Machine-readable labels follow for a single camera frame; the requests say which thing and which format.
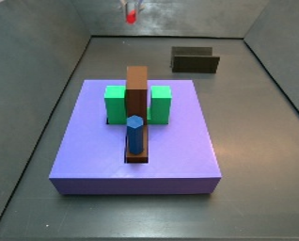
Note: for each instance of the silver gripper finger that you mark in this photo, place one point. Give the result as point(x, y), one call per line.
point(124, 6)
point(139, 6)

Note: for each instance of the red peg object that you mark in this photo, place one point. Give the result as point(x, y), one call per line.
point(131, 17)

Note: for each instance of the purple board block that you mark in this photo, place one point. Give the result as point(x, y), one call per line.
point(90, 166)

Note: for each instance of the brown L-shaped block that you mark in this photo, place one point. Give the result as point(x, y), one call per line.
point(136, 107)

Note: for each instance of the black angled holder stand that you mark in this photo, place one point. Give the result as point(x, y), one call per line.
point(194, 59)

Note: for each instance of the green U-shaped block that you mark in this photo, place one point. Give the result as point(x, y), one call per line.
point(158, 110)

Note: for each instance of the blue hexagonal peg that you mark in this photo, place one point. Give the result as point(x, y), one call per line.
point(135, 134)

